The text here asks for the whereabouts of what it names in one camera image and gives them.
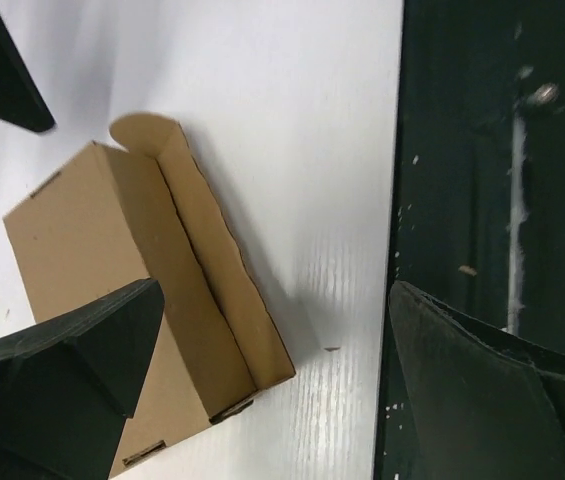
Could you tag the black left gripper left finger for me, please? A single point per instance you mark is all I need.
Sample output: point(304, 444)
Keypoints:
point(69, 384)

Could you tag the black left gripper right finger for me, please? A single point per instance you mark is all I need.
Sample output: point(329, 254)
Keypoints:
point(486, 404)

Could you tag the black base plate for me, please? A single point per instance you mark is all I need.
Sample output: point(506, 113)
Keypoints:
point(478, 213)

